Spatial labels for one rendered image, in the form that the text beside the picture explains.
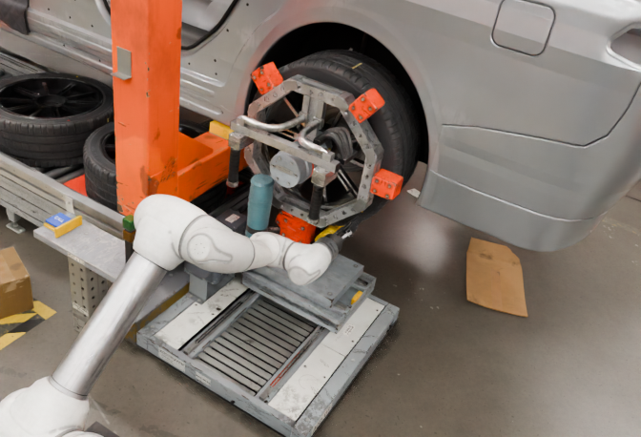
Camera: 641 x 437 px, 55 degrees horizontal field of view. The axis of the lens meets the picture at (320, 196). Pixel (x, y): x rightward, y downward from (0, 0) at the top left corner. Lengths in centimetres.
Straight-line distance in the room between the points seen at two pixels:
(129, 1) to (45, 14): 129
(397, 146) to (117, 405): 138
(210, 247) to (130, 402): 109
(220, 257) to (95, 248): 96
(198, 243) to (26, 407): 57
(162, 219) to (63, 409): 51
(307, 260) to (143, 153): 69
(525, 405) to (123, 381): 161
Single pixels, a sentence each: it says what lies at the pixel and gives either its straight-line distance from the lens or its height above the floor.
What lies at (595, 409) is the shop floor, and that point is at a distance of 293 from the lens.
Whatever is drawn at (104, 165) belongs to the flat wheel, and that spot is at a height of 50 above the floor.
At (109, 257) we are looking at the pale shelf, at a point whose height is 45.
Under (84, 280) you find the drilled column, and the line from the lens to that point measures 249.
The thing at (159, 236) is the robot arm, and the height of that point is 96.
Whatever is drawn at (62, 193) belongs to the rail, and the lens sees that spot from 284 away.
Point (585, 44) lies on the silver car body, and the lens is 197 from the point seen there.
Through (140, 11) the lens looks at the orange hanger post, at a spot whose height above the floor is 132.
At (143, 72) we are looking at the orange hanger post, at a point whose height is 113.
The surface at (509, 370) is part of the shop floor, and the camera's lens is 289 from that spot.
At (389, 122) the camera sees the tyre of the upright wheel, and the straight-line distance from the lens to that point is 214.
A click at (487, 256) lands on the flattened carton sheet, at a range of 349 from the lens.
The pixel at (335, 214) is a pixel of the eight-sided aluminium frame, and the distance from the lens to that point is 228.
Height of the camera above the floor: 192
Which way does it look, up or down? 32 degrees down
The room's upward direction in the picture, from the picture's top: 10 degrees clockwise
